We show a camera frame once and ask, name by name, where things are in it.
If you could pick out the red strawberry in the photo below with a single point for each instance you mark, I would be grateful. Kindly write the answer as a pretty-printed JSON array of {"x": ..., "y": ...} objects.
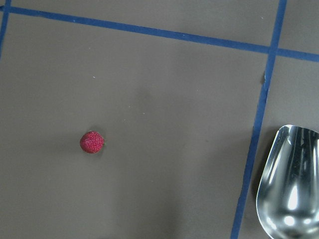
[{"x": 92, "y": 142}]

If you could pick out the silver metal scoop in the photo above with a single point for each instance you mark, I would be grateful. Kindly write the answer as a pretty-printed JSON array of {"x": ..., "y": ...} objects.
[{"x": 287, "y": 201}]

